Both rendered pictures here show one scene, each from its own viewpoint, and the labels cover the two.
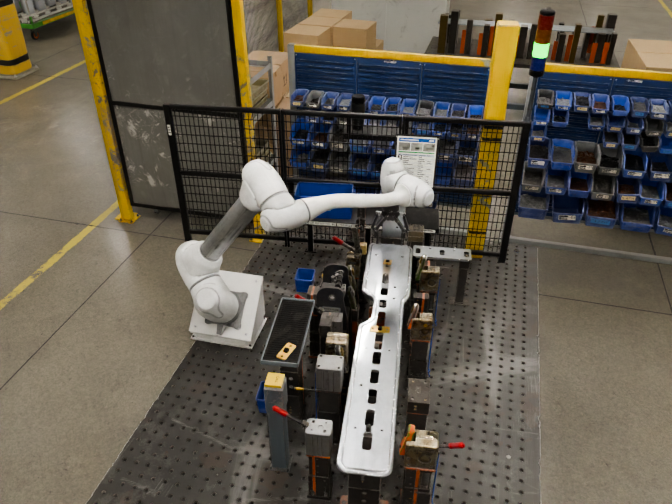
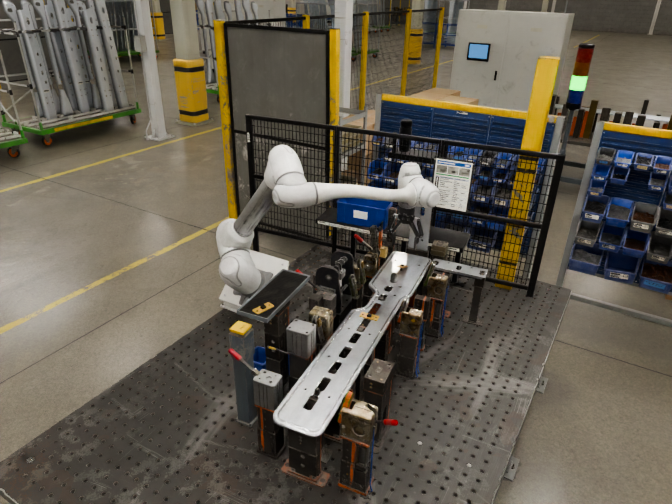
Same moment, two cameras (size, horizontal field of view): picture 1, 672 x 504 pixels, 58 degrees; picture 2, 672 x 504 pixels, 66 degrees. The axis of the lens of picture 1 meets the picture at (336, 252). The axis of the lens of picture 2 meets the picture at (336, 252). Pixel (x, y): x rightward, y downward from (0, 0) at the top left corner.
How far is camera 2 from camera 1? 68 cm
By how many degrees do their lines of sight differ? 15
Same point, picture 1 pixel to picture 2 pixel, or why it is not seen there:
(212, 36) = (313, 79)
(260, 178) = (279, 158)
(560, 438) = (564, 485)
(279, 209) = (289, 185)
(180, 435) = (175, 376)
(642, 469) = not seen: outside the picture
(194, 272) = (225, 243)
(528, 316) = (539, 346)
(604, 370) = (633, 431)
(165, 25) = (279, 69)
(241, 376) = not seen: hidden behind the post
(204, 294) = (227, 261)
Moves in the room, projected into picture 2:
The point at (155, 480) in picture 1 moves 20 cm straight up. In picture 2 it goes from (137, 406) to (129, 369)
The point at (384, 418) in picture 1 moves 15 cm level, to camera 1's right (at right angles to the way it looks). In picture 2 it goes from (336, 387) to (377, 396)
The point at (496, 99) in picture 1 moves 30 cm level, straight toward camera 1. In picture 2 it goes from (532, 130) to (518, 143)
